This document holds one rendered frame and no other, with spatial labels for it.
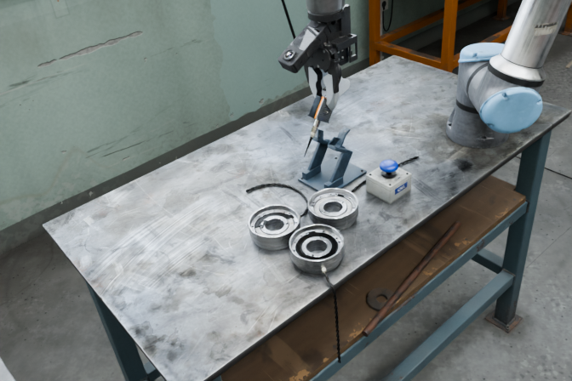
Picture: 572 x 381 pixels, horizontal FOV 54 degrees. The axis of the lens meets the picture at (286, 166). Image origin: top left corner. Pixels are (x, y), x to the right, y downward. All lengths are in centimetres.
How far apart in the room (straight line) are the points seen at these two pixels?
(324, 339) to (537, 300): 108
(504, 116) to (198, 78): 187
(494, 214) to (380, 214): 51
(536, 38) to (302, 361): 81
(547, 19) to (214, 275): 80
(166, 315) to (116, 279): 16
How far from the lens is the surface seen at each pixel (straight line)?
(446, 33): 310
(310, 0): 111
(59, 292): 243
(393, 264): 145
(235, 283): 108
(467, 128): 142
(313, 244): 111
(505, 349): 203
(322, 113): 119
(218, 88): 292
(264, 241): 111
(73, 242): 129
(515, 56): 123
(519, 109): 125
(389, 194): 121
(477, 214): 162
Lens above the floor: 156
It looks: 34 degrees down
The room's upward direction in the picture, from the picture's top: 6 degrees counter-clockwise
